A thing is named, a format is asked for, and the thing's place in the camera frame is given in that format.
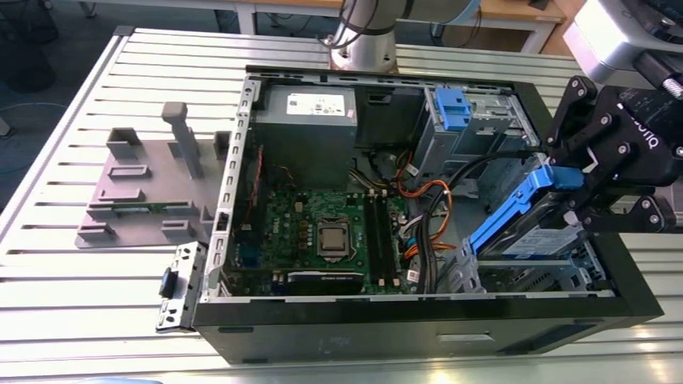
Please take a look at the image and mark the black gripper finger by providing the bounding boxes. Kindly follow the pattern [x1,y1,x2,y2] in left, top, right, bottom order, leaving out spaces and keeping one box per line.
[564,174,681,234]
[544,74,640,178]

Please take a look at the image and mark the hard disk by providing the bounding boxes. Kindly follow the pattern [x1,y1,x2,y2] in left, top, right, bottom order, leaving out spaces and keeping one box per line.
[468,166,588,261]

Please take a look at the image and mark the metal disk bay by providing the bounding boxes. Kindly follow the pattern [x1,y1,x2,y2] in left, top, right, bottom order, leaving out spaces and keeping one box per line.
[435,231,610,295]

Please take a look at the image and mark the wooden cabinet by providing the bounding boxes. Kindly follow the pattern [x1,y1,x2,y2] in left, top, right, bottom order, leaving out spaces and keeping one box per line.
[542,0,588,61]

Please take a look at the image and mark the metal optical drive cage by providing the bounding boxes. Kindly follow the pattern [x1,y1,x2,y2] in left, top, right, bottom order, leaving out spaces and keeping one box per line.
[414,86,540,181]

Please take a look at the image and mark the blue plastic drive latch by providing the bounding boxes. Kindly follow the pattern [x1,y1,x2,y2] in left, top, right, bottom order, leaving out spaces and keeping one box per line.
[435,86,474,131]

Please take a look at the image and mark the wooden top desk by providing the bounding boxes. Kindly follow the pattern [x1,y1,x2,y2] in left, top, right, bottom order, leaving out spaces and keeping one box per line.
[426,0,567,53]

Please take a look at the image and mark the black RAM slot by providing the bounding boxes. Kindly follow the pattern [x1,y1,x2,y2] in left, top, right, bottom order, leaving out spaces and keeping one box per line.
[378,190,403,287]
[366,190,387,287]

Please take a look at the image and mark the grey power supply unit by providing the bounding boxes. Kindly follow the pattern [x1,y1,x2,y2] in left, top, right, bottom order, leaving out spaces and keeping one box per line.
[250,84,359,193]

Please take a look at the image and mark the silver CPU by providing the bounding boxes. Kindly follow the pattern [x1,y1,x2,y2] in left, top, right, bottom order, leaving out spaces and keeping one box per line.
[319,228,347,251]

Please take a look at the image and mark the black open PC case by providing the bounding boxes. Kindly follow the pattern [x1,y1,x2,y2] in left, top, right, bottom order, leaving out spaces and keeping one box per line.
[190,63,666,365]

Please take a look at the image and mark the CPU socket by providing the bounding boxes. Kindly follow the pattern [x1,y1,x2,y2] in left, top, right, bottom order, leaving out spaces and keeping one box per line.
[312,215,355,262]

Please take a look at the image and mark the black graphics card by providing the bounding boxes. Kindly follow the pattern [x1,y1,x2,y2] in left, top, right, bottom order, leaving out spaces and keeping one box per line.
[271,270,364,297]

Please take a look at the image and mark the green motherboard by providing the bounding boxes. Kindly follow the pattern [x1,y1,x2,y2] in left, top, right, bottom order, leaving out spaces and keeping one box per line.
[227,190,423,297]

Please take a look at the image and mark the white framed desk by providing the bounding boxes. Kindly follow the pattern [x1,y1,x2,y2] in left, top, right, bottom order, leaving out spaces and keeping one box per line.
[79,0,348,37]

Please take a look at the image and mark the grey parts rack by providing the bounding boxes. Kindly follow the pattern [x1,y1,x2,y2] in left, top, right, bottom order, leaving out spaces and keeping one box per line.
[74,102,236,250]

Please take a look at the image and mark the green RAM stick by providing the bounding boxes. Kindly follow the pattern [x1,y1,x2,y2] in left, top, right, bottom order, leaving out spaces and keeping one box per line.
[115,203,168,214]

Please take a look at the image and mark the black office chair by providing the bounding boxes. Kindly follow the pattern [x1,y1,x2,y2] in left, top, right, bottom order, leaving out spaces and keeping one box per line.
[0,0,60,94]

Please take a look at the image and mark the orange power wires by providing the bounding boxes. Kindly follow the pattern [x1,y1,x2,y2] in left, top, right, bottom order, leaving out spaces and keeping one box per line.
[399,179,456,261]

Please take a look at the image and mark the black yellow wire bundle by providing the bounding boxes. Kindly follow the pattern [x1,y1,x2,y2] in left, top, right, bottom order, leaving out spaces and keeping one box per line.
[350,143,415,193]

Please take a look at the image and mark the thick black cable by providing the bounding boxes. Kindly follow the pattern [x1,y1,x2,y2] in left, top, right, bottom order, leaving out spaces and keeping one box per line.
[415,147,540,295]

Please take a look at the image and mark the thin red wire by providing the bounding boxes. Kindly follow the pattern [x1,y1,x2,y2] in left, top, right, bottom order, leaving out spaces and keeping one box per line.
[243,144,266,231]

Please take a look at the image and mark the metal card retainer bracket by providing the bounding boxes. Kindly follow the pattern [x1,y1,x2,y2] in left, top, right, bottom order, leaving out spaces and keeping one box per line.
[154,242,210,333]

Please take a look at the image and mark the white floor cable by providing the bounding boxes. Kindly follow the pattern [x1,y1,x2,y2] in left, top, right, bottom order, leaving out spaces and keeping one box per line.
[0,102,74,114]

